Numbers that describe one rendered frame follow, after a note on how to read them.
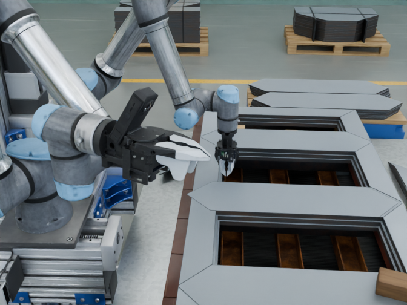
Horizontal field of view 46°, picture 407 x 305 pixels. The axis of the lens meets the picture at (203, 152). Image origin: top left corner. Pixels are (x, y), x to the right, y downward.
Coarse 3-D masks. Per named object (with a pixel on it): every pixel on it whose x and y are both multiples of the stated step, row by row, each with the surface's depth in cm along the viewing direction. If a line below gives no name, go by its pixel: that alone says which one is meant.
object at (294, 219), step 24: (240, 120) 231; (264, 120) 230; (288, 120) 229; (312, 120) 229; (336, 120) 228; (360, 168) 189; (216, 216) 163; (240, 216) 163; (264, 216) 163; (288, 216) 162; (312, 216) 162; (336, 216) 161; (384, 216) 160; (216, 240) 154; (384, 240) 155; (216, 264) 145
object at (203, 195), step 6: (204, 186) 175; (210, 186) 175; (198, 192) 172; (204, 192) 172; (210, 192) 172; (198, 198) 169; (204, 198) 169; (210, 198) 169; (204, 204) 166; (210, 204) 166; (210, 210) 163
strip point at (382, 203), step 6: (372, 192) 172; (378, 192) 172; (372, 198) 169; (378, 198) 169; (384, 198) 169; (390, 198) 169; (378, 204) 166; (384, 204) 166; (390, 204) 166; (396, 204) 166; (378, 210) 163; (384, 210) 163
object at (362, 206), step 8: (352, 192) 172; (360, 192) 172; (368, 192) 172; (352, 200) 168; (360, 200) 168; (368, 200) 168; (352, 208) 164; (360, 208) 164; (368, 208) 164; (360, 216) 160; (368, 216) 160; (376, 216) 160
